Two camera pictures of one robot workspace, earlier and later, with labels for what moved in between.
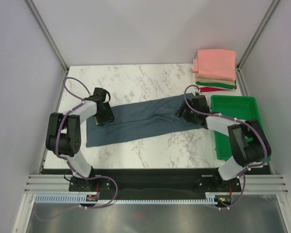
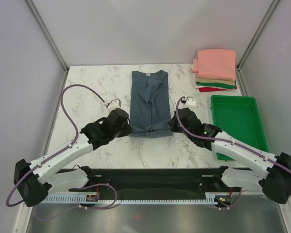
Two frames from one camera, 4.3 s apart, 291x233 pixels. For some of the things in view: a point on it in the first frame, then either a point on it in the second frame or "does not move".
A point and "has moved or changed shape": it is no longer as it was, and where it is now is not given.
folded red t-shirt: x=207 y=89 does not move
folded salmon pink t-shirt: x=215 y=63 does not move
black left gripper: x=109 y=116 → x=127 y=130
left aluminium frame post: x=46 y=34 does not move
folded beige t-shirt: x=199 y=79 does not move
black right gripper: x=179 y=112 → x=172 y=124
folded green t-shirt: x=220 y=85 does not move
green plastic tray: x=243 y=108 does not move
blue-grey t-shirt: x=145 y=120 has moved or changed shape
